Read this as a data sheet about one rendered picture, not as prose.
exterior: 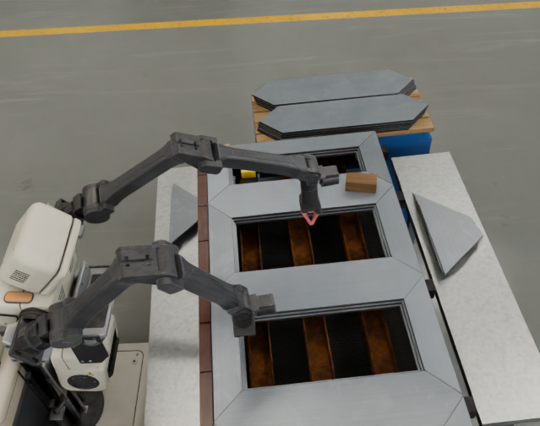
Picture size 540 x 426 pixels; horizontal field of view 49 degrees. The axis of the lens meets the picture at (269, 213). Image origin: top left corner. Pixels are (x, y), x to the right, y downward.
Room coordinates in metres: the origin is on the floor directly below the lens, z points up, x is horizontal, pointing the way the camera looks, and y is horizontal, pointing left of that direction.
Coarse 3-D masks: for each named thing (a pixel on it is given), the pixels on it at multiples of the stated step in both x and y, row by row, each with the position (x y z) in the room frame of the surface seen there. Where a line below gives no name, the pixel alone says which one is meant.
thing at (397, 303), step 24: (360, 168) 1.76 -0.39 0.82; (264, 216) 1.52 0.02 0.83; (288, 216) 1.52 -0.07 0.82; (312, 216) 1.51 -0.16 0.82; (384, 240) 1.36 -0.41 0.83; (288, 312) 1.08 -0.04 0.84; (312, 312) 1.07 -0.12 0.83; (336, 312) 1.07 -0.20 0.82; (240, 336) 1.00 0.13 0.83; (408, 336) 0.96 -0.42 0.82
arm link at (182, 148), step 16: (176, 144) 1.25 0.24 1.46; (192, 144) 1.26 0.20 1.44; (208, 144) 1.29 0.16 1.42; (144, 160) 1.27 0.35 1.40; (160, 160) 1.23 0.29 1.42; (176, 160) 1.22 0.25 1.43; (192, 160) 1.23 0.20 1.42; (208, 160) 1.24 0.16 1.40; (128, 176) 1.25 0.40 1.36; (144, 176) 1.23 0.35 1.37; (112, 192) 1.23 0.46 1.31; (128, 192) 1.24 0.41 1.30; (96, 208) 1.22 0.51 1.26; (112, 208) 1.22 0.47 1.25
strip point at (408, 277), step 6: (396, 264) 1.24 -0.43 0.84; (402, 264) 1.23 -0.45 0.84; (396, 270) 1.21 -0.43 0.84; (402, 270) 1.20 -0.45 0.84; (408, 270) 1.20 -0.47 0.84; (414, 270) 1.20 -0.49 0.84; (402, 276) 1.18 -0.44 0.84; (408, 276) 1.18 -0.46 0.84; (414, 276) 1.18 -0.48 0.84; (420, 276) 1.17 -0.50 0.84; (402, 282) 1.15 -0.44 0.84; (408, 282) 1.15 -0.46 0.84; (414, 282) 1.15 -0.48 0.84; (402, 288) 1.13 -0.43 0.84; (408, 288) 1.13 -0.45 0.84; (402, 294) 1.11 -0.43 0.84
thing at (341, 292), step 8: (328, 264) 1.26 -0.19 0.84; (336, 264) 1.26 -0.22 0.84; (344, 264) 1.25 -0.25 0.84; (328, 272) 1.22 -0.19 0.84; (336, 272) 1.22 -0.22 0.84; (344, 272) 1.22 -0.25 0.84; (328, 280) 1.19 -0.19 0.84; (336, 280) 1.19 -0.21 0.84; (344, 280) 1.18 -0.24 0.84; (336, 288) 1.15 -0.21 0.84; (344, 288) 1.15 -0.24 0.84; (352, 288) 1.15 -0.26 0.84; (336, 296) 1.12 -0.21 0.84; (344, 296) 1.12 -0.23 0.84; (352, 296) 1.12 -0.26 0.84; (336, 304) 1.09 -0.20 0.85; (344, 304) 1.08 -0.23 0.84
